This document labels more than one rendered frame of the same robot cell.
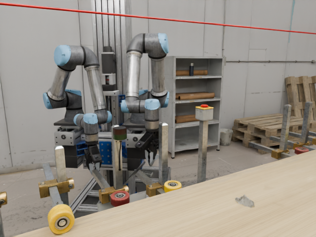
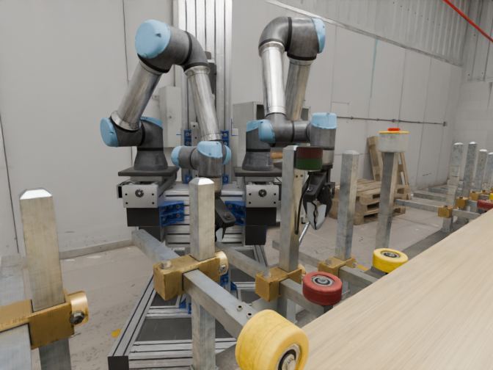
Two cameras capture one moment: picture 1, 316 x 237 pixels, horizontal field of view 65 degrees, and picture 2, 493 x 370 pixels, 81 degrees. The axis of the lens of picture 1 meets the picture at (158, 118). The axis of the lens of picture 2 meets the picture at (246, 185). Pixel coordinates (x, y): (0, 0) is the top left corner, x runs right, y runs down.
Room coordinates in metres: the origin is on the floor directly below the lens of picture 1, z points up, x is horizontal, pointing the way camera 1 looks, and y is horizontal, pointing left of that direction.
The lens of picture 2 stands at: (0.45, 0.42, 1.21)
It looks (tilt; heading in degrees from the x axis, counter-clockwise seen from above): 10 degrees down; 350
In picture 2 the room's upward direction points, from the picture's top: 1 degrees clockwise
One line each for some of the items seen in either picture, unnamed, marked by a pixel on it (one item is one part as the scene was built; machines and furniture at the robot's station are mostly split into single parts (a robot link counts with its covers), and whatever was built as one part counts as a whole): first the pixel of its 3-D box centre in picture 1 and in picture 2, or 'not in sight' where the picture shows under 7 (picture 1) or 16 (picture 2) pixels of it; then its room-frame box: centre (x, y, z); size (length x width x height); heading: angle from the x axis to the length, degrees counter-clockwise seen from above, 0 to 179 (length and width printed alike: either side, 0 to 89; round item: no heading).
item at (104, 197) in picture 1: (114, 193); (282, 280); (1.09, 0.21, 0.85); 0.13 x 0.06 x 0.05; 119
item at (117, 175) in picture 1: (117, 174); (289, 241); (1.10, 0.19, 0.94); 0.03 x 0.03 x 0.48; 29
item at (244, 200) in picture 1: (245, 199); not in sight; (0.92, -0.36, 0.91); 0.09 x 0.07 x 0.02; 14
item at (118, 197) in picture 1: (120, 206); (320, 302); (0.97, 0.16, 0.85); 0.08 x 0.08 x 0.11
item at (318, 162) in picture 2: (120, 135); (308, 163); (1.06, 0.17, 1.14); 0.06 x 0.06 x 0.02
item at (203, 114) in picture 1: (204, 114); (392, 142); (1.35, -0.25, 1.18); 0.07 x 0.07 x 0.08; 29
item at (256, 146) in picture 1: (273, 152); (438, 209); (1.72, -0.85, 0.82); 0.43 x 0.03 x 0.04; 29
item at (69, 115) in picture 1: (74, 113); (150, 158); (1.82, 0.62, 1.09); 0.15 x 0.15 x 0.10
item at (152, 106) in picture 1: (152, 109); (323, 131); (1.29, 0.03, 1.22); 0.09 x 0.08 x 0.11; 176
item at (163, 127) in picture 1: (163, 167); (344, 229); (1.22, -0.03, 0.92); 0.03 x 0.03 x 0.48; 29
